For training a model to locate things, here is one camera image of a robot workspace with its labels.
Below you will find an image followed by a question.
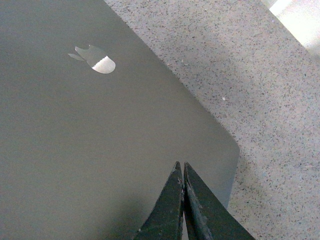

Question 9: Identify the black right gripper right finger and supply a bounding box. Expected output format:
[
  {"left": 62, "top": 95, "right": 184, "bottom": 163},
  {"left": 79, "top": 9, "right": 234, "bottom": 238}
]
[{"left": 183, "top": 162, "right": 254, "bottom": 240}]

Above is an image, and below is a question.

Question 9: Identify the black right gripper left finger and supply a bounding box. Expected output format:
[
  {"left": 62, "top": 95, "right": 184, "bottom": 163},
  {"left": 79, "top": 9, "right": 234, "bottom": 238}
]
[{"left": 134, "top": 161, "right": 184, "bottom": 240}]

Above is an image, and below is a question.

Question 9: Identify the grey laptop computer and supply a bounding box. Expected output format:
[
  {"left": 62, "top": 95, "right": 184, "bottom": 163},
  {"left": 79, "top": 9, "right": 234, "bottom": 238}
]
[{"left": 0, "top": 0, "right": 239, "bottom": 240}]

